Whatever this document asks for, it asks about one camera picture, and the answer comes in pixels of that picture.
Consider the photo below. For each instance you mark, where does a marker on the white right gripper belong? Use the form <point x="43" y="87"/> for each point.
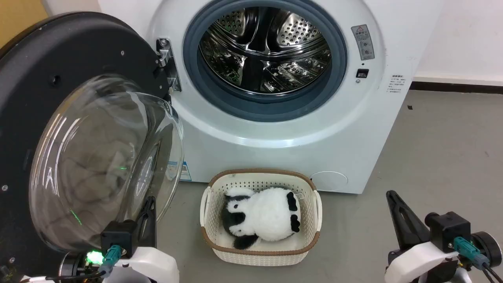
<point x="416" y="263"/>

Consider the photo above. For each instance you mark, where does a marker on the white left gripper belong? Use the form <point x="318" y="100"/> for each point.
<point x="153" y="263"/>

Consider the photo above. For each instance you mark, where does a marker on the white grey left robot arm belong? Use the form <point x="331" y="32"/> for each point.
<point x="72" y="269"/>

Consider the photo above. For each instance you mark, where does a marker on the white front-load washing machine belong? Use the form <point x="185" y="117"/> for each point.
<point x="275" y="157"/>

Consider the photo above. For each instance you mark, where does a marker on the black door latch socket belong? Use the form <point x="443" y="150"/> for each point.
<point x="362" y="73"/>

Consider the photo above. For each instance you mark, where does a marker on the metal door hinge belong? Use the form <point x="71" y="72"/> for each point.
<point x="168" y="59"/>

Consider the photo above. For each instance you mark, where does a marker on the black round glass washer door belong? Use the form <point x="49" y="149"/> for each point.
<point x="39" y="63"/>

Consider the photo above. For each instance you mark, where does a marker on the blue white label sticker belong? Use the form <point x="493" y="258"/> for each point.
<point x="184" y="171"/>

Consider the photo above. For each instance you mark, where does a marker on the round white filter cover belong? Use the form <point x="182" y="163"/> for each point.
<point x="329" y="181"/>

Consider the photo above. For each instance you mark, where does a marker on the white brown-rimmed laundry basket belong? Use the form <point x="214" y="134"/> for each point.
<point x="261" y="257"/>

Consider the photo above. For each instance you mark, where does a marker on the panda plush toy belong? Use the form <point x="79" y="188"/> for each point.
<point x="267" y="216"/>

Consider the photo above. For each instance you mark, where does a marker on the white text sticker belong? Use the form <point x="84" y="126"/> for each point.
<point x="397" y="84"/>

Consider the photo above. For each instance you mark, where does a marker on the grey warning sticker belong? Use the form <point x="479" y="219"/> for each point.
<point x="363" y="41"/>

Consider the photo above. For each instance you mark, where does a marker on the stainless steel washer drum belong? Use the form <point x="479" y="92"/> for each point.
<point x="267" y="51"/>

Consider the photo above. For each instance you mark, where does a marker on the yellow wooden panel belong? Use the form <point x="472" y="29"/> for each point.
<point x="19" y="19"/>

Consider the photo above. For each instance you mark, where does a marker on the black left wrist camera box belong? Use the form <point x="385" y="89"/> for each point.
<point x="120" y="236"/>

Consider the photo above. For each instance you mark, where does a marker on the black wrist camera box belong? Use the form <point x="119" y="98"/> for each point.
<point x="120" y="236"/>
<point x="450" y="232"/>

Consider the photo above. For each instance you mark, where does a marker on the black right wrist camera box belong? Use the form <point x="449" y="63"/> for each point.
<point x="450" y="232"/>

